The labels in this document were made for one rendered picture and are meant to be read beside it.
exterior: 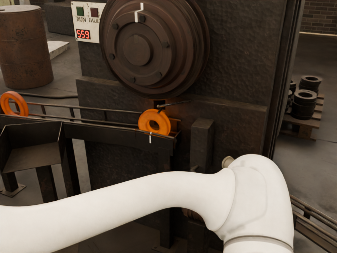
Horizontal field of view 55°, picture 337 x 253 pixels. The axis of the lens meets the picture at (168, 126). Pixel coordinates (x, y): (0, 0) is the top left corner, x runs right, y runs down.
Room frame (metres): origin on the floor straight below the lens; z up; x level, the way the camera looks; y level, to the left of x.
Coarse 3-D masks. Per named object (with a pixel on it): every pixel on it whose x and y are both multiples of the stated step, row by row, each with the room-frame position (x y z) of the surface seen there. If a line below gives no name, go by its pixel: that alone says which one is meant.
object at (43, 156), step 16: (16, 128) 1.36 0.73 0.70; (32, 128) 1.38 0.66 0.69; (48, 128) 1.39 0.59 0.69; (0, 144) 1.23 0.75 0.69; (16, 144) 1.36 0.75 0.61; (32, 144) 1.37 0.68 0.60; (48, 144) 1.38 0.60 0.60; (64, 144) 1.34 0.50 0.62; (0, 160) 1.18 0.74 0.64; (16, 160) 1.25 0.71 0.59; (32, 160) 1.24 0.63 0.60; (48, 160) 1.23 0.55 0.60; (48, 176) 1.26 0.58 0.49; (48, 192) 1.26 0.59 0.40
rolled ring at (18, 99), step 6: (6, 96) 1.70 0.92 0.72; (12, 96) 1.68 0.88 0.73; (18, 96) 1.68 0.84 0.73; (6, 102) 1.72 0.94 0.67; (18, 102) 1.66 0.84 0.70; (24, 102) 1.67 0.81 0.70; (6, 108) 1.71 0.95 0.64; (24, 108) 1.65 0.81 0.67; (12, 114) 1.71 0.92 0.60; (24, 114) 1.65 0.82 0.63
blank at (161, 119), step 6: (144, 114) 1.33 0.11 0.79; (150, 114) 1.32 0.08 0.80; (156, 114) 1.30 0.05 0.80; (162, 114) 1.31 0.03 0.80; (138, 120) 1.34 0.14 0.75; (144, 120) 1.33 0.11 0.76; (156, 120) 1.30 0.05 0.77; (162, 120) 1.29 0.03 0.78; (168, 120) 1.31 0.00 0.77; (138, 126) 1.34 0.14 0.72; (144, 126) 1.33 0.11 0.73; (162, 126) 1.29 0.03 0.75; (168, 126) 1.29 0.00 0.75; (156, 132) 1.31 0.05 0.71; (162, 132) 1.29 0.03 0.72; (168, 132) 1.29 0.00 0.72
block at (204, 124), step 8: (200, 120) 1.25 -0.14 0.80; (208, 120) 1.25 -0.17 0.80; (192, 128) 1.21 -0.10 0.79; (200, 128) 1.19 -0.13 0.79; (208, 128) 1.19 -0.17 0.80; (192, 136) 1.20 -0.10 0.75; (200, 136) 1.19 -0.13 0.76; (208, 136) 1.18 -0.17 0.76; (192, 144) 1.20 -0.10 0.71; (200, 144) 1.19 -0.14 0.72; (208, 144) 1.19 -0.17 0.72; (192, 152) 1.20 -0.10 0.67; (200, 152) 1.19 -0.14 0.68; (208, 152) 1.19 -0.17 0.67; (192, 160) 1.20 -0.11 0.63; (200, 160) 1.19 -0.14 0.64; (208, 160) 1.20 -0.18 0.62; (200, 168) 1.19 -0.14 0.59; (208, 168) 1.21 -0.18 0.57
